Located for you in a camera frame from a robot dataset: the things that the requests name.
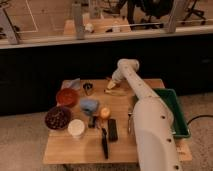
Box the black rectangular block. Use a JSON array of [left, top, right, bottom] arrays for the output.
[[108, 119, 118, 141]]

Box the black cable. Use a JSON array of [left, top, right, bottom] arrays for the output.
[[186, 114, 213, 126]]

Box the dark bowl with beans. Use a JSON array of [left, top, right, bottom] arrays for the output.
[[45, 106, 72, 130]]

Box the orange fruit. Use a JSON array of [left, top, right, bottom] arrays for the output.
[[100, 107, 111, 120]]

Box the red bowl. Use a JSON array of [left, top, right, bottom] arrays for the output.
[[56, 88, 78, 107]]

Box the green plastic tray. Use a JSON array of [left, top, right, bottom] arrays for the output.
[[132, 87, 191, 140]]

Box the small dark can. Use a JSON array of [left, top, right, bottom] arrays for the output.
[[88, 116, 97, 128]]

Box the white cup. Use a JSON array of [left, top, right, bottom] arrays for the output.
[[68, 119, 86, 139]]

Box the clear plastic bag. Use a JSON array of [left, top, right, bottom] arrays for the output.
[[62, 78, 81, 90]]

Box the black handled knife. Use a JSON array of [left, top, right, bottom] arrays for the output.
[[101, 128, 108, 159]]

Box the black office chair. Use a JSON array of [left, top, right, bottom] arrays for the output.
[[127, 0, 174, 24]]

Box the blue cloth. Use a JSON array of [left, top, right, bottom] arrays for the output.
[[80, 98, 99, 116]]

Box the metal fork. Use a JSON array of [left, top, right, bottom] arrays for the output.
[[128, 108, 133, 134]]

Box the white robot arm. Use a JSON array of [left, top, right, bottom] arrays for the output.
[[108, 59, 183, 171]]

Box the small metal cup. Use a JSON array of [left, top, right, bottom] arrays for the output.
[[83, 82, 93, 96]]

